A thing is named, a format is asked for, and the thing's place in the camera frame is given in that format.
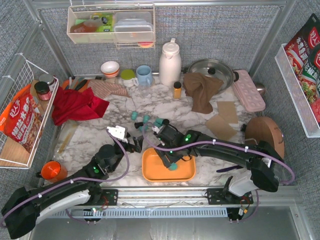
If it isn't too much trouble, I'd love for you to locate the black coffee capsule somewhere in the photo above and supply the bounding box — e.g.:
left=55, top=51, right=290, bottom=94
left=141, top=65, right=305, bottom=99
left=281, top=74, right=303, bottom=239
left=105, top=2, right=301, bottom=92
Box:
left=162, top=119, right=170, bottom=126
left=134, top=122, right=144, bottom=129

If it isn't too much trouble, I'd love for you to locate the orange plastic tray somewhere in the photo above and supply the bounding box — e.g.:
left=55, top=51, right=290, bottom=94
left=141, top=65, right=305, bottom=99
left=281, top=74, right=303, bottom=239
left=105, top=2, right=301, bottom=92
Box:
left=142, top=148, right=196, bottom=183

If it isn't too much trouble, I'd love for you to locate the tan scouring pad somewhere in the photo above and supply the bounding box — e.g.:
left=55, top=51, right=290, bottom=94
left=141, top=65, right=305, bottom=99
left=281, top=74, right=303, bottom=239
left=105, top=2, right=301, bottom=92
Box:
left=217, top=101, right=238, bottom=124
left=205, top=114, right=237, bottom=141

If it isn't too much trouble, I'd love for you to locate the brown cloth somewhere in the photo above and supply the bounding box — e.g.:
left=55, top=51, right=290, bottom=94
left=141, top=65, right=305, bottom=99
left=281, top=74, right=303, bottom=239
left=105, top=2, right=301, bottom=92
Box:
left=183, top=72, right=224, bottom=114

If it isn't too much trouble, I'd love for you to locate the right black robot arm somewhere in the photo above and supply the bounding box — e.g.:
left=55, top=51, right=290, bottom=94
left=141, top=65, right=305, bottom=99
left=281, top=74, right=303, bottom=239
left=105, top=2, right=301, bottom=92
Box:
left=153, top=125, right=283, bottom=197

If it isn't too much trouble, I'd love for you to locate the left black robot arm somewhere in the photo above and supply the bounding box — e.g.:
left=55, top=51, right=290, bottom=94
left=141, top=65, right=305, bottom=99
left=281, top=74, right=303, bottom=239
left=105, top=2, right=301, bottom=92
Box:
left=0, top=136, right=144, bottom=239

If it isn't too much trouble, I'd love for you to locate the orange spice bottle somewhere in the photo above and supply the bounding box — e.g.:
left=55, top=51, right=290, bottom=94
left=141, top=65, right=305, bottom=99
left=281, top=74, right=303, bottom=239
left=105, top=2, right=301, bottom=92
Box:
left=173, top=81, right=182, bottom=99

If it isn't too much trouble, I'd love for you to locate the orange cup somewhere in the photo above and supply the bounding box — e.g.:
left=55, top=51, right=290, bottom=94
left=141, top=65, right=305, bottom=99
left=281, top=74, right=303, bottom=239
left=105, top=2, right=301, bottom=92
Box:
left=40, top=160, right=68, bottom=183

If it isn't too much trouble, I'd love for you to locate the blue mug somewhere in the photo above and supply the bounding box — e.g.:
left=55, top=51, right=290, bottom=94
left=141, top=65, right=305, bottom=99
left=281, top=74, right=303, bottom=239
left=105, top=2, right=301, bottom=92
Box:
left=136, top=65, right=154, bottom=87

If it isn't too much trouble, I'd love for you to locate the red cloth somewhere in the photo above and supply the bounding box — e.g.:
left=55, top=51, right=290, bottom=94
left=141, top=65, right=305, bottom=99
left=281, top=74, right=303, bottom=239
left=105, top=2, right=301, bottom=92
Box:
left=52, top=87, right=110, bottom=126

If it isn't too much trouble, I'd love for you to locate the striped beige cloth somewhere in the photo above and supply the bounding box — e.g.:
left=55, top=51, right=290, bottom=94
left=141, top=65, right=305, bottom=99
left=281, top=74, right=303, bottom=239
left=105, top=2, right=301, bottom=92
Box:
left=88, top=79, right=131, bottom=99

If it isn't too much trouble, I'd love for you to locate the green lid white cup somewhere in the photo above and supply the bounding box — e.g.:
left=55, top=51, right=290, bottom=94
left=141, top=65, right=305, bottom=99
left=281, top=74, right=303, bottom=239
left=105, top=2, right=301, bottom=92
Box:
left=120, top=69, right=139, bottom=88

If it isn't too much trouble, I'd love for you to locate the white thermos jug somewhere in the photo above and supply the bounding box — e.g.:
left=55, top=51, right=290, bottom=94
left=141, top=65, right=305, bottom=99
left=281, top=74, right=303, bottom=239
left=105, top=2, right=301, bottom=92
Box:
left=159, top=38, right=182, bottom=87

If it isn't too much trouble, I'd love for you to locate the black small lid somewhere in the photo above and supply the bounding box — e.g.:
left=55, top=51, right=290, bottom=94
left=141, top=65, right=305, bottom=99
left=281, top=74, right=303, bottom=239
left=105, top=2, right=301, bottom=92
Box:
left=240, top=124, right=247, bottom=132

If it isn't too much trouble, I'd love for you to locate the white orange striped bowl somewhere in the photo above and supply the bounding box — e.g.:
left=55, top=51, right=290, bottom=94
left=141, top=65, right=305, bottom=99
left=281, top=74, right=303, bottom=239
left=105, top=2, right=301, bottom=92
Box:
left=100, top=61, right=120, bottom=78

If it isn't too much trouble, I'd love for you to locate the steel pot with lid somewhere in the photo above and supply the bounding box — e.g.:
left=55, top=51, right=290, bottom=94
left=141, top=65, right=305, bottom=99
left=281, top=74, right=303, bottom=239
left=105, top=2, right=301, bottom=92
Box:
left=183, top=59, right=240, bottom=94

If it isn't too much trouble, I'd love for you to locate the round wooden board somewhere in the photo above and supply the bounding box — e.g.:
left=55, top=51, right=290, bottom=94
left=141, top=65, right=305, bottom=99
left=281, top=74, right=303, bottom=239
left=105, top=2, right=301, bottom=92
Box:
left=244, top=116, right=285, bottom=159

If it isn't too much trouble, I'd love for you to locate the pink egg tray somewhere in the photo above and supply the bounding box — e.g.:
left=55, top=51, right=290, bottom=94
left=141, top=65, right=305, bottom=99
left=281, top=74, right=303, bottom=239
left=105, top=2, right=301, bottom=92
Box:
left=231, top=70, right=266, bottom=113

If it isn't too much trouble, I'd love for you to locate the red snack bag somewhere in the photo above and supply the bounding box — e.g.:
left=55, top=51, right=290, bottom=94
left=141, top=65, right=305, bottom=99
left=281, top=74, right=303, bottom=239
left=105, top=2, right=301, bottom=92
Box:
left=0, top=84, right=43, bottom=153

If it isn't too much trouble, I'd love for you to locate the silver lid glass jar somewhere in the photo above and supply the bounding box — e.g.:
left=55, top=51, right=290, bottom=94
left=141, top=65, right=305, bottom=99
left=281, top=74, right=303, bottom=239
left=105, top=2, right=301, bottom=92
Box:
left=39, top=73, right=55, bottom=86

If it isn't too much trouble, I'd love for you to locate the clear plastic food container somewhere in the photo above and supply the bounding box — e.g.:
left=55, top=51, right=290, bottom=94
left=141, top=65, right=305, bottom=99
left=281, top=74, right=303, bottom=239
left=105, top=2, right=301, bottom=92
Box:
left=113, top=11, right=154, bottom=43

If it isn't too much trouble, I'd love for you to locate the red seasoning packet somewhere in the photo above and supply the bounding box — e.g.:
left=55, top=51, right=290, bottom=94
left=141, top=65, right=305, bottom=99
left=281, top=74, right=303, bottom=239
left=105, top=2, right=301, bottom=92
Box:
left=284, top=13, right=320, bottom=123

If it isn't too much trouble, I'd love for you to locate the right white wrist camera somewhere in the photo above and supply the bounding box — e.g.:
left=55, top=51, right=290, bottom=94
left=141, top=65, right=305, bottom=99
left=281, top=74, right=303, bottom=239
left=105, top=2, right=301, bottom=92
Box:
left=152, top=126, right=160, bottom=135

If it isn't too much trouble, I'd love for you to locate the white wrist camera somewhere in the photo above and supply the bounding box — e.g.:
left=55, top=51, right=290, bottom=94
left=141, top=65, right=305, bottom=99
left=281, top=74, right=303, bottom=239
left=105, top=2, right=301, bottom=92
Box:
left=152, top=126, right=160, bottom=135
left=106, top=125, right=128, bottom=143

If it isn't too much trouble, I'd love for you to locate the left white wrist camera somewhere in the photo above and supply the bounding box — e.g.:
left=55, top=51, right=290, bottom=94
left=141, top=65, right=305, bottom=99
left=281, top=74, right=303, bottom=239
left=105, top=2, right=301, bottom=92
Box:
left=106, top=125, right=128, bottom=143

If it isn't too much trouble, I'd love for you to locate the purple handled knife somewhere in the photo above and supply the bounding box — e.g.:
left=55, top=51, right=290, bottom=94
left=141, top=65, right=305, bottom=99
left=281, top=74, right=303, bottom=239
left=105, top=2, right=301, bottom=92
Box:
left=216, top=165, right=242, bottom=173

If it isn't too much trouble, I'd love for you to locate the white wire wall basket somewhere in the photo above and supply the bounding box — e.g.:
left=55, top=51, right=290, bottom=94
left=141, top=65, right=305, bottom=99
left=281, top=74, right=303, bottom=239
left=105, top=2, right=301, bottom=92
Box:
left=0, top=54, right=59, bottom=169

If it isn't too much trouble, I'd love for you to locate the cream wall shelf basket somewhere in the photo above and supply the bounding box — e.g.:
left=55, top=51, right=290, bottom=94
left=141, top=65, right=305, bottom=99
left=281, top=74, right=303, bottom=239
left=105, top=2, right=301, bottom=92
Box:
left=66, top=2, right=156, bottom=48

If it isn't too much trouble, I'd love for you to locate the right white wall basket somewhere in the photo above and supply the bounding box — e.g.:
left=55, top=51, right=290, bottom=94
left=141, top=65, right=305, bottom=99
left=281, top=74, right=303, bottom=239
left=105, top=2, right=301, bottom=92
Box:
left=274, top=43, right=320, bottom=138

